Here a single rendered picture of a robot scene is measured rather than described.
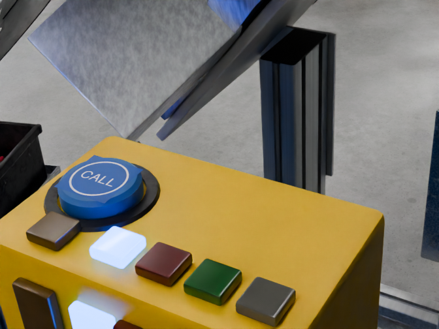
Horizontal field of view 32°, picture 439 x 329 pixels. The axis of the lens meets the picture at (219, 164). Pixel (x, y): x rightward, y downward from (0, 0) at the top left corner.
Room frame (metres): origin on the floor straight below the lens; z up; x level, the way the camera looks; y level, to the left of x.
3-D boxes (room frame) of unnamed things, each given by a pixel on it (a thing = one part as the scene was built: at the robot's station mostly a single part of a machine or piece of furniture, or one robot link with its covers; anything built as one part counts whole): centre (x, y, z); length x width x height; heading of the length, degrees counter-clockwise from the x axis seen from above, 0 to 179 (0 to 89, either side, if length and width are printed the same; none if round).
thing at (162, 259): (0.24, 0.03, 1.08); 0.02 x 0.02 x 0.01; 56
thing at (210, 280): (0.23, 0.01, 1.08); 0.02 x 0.02 x 0.01; 56
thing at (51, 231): (0.27, 0.08, 1.08); 0.02 x 0.02 x 0.01; 56
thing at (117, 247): (0.25, 0.05, 1.08); 0.02 x 0.02 x 0.01; 56
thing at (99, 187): (0.30, 0.06, 1.08); 0.04 x 0.04 x 0.02
